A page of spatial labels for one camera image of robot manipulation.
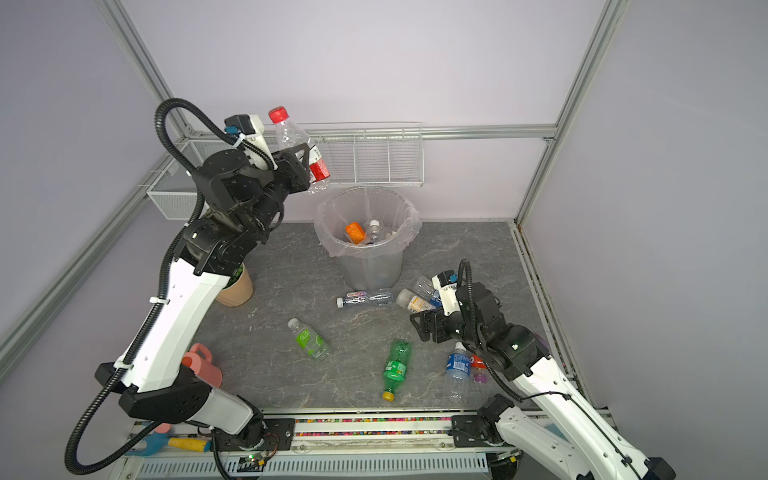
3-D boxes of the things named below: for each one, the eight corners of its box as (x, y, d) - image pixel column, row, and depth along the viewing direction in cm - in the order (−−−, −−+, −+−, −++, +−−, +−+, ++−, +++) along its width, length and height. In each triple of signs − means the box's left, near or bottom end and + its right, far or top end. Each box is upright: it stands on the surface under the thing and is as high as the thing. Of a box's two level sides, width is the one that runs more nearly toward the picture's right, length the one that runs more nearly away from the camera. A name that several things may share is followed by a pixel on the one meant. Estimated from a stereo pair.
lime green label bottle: (286, 334, 92) (280, 326, 88) (299, 321, 95) (294, 314, 91) (320, 364, 87) (317, 358, 82) (333, 350, 89) (330, 343, 85)
